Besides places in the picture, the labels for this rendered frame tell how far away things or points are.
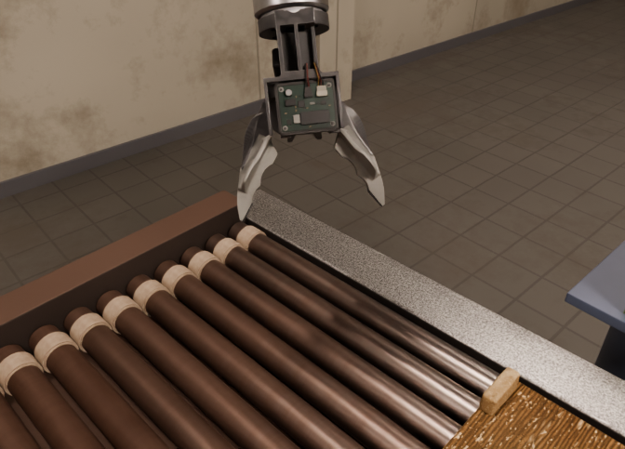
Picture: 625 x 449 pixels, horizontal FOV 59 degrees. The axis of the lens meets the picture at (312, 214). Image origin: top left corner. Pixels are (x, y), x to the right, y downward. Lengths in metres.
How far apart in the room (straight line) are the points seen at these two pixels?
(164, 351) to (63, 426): 0.14
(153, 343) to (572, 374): 0.54
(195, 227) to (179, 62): 2.48
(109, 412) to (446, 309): 0.47
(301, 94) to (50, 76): 2.61
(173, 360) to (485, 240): 2.02
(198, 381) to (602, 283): 0.67
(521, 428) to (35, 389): 0.57
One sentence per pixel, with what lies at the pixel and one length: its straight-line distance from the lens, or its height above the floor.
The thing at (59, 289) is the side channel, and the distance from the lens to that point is 0.87.
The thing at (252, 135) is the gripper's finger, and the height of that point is 1.22.
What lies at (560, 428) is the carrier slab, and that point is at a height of 0.94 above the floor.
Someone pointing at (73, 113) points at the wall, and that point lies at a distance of 3.17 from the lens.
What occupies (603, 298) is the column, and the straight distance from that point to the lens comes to 1.01.
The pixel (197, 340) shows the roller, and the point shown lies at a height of 0.91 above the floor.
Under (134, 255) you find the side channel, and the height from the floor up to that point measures 0.95.
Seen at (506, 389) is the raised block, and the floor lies 0.96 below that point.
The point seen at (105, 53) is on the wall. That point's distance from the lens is 3.16.
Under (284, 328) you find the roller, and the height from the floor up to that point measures 0.91.
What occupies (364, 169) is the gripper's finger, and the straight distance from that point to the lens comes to 0.59.
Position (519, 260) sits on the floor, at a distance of 2.53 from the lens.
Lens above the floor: 1.47
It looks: 33 degrees down
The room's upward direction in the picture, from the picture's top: straight up
